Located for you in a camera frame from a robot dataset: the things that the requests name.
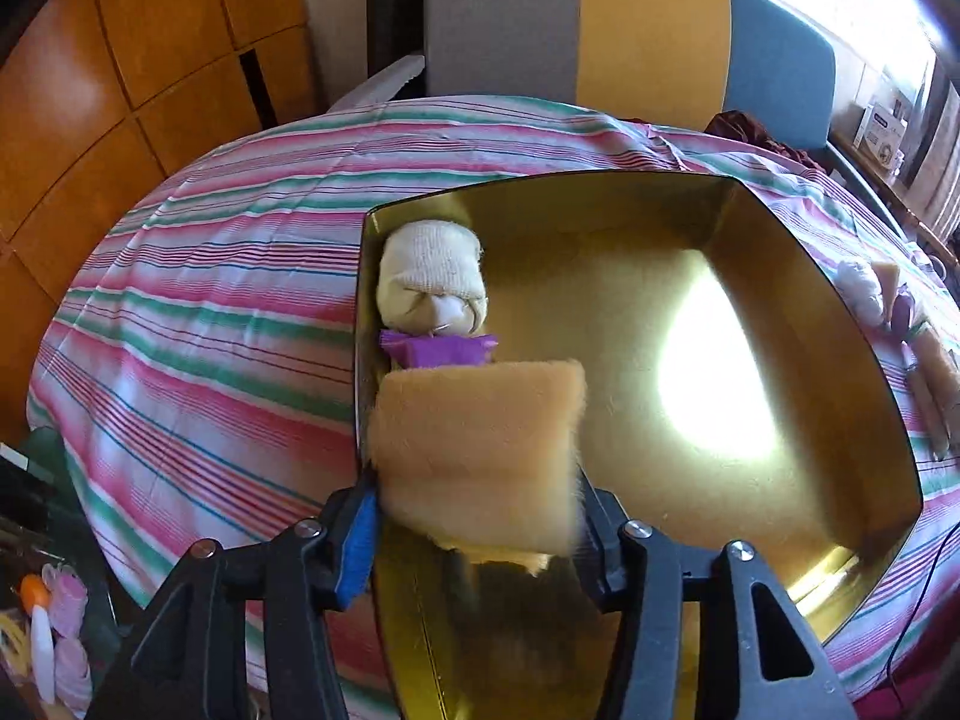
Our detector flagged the yellow sponge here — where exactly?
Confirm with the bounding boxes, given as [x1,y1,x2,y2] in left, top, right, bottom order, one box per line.
[870,259,906,302]
[365,360,590,575]

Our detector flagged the black cable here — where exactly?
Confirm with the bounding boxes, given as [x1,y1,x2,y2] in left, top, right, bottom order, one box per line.
[885,540,947,698]

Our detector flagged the wooden wardrobe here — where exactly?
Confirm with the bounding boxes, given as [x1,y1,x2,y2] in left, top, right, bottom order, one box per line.
[0,0,323,436]

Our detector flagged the striped bedsheet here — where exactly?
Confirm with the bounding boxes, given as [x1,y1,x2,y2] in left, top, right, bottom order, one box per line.
[26,96,960,713]

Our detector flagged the brown bar packet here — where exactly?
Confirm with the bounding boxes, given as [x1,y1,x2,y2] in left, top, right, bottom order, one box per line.
[909,367,952,460]

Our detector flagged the white armrest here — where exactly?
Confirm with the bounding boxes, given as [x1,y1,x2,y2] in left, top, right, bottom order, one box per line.
[326,56,428,112]

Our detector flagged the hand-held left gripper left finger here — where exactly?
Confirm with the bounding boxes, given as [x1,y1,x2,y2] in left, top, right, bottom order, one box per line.
[90,484,383,720]

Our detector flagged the dark red cloth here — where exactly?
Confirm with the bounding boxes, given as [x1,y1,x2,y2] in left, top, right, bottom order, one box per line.
[705,111,826,170]

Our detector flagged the striped curtain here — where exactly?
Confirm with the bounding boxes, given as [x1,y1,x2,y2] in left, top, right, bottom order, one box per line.
[900,60,960,241]

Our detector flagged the white carton box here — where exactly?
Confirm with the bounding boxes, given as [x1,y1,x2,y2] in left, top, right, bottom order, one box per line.
[855,101,912,166]

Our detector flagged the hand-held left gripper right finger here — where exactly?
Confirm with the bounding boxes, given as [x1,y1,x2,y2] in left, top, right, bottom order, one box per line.
[574,467,860,720]

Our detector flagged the small purple packet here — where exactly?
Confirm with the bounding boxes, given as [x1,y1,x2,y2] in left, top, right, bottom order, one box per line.
[379,328,500,372]

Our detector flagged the grey yellow blue chair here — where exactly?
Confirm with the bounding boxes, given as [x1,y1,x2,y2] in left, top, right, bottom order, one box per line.
[424,0,837,151]

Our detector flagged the black rolled mat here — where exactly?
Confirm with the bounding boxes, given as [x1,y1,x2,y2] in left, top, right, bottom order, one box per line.
[367,0,428,76]

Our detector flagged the white sock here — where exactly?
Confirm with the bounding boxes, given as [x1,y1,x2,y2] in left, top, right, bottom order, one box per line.
[836,261,890,327]

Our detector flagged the wooden side desk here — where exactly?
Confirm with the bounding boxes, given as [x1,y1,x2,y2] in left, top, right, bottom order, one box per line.
[829,131,960,263]

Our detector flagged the gold metal tin box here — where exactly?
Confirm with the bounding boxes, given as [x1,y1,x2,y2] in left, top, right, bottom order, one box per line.
[352,171,925,720]

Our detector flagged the white bottle orange cap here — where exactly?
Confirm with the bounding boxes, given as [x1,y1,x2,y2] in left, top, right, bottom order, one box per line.
[21,574,59,706]

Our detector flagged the cream rolled sock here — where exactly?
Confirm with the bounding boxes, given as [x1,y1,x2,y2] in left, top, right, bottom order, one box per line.
[375,220,492,337]

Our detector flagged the pink plastic items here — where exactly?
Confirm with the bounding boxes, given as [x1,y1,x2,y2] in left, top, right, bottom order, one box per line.
[45,562,95,698]

